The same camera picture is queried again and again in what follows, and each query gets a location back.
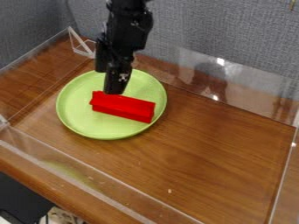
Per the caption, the red rectangular block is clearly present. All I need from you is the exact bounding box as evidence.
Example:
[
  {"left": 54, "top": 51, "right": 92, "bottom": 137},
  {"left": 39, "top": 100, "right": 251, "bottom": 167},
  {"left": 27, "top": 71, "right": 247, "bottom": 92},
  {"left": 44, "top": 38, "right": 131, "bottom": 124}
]
[{"left": 90, "top": 91, "right": 155, "bottom": 123}]

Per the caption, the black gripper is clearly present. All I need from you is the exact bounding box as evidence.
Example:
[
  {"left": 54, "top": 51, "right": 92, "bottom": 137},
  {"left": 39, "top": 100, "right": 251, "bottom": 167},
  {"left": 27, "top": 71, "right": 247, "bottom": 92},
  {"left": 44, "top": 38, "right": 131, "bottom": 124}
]
[{"left": 95, "top": 0, "right": 154, "bottom": 95}]

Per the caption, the white power strip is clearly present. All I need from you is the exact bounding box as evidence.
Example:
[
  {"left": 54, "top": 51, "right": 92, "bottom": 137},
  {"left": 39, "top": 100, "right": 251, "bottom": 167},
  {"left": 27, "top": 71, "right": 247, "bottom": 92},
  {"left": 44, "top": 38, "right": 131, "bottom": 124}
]
[{"left": 39, "top": 206, "right": 86, "bottom": 224}]

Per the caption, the light green plate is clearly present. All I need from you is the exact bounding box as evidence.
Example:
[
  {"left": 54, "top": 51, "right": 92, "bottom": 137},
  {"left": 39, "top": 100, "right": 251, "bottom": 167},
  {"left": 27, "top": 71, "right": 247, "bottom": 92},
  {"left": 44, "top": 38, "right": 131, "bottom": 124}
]
[{"left": 56, "top": 69, "right": 167, "bottom": 140}]

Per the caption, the clear acrylic enclosure wall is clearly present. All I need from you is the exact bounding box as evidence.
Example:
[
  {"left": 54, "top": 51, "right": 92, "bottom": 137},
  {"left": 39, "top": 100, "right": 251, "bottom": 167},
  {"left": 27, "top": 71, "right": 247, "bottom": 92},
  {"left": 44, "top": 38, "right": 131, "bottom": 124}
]
[{"left": 0, "top": 30, "right": 299, "bottom": 224}]

